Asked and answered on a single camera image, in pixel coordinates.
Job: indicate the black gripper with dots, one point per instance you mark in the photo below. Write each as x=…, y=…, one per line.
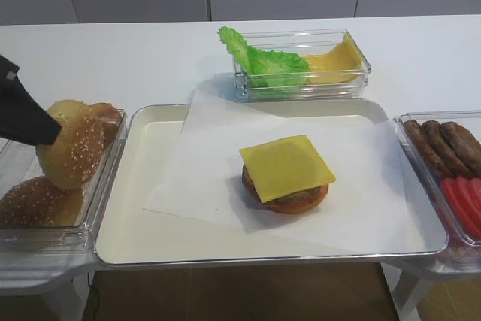
x=22, y=119

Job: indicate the sesame bun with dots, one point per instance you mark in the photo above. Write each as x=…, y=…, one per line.
x=73, y=158
x=38, y=203

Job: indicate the green lettuce leaf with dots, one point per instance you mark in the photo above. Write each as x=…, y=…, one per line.
x=265, y=68

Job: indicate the clear lettuce cheese container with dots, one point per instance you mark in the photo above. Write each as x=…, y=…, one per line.
x=303, y=43

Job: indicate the clear bun container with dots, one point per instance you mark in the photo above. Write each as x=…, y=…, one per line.
x=20, y=163

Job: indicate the orange bottom bun piece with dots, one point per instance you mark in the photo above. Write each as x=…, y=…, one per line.
x=110, y=119

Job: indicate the white serving tray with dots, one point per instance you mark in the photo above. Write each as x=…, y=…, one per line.
x=132, y=236

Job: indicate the yellow cheese slice on burger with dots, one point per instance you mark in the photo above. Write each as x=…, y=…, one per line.
x=285, y=166

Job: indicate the brown patty on burger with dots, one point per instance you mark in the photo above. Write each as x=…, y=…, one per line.
x=287, y=200

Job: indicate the bottom bun on tray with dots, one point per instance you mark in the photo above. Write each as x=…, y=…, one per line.
x=297, y=208

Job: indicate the yellow cheese slice in container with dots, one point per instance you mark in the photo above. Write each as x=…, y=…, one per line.
x=337, y=65

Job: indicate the white paper sheet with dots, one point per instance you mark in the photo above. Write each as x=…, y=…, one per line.
x=203, y=178

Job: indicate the left brown meat patty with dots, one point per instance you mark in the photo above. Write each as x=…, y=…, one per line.
x=431, y=159

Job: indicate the brown meat patty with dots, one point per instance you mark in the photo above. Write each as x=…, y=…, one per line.
x=440, y=146
x=464, y=144
x=431, y=159

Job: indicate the clear patty tomato container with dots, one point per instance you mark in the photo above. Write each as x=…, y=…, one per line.
x=424, y=118

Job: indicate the middle brown meat patty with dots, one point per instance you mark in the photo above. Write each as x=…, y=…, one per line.
x=440, y=146

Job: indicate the right brown meat patty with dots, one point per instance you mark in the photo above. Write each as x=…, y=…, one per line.
x=464, y=144

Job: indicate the left red tomato slice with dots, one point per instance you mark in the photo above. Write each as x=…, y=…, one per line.
x=459, y=207

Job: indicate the middle red tomato slice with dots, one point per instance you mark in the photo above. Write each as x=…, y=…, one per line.
x=469, y=200

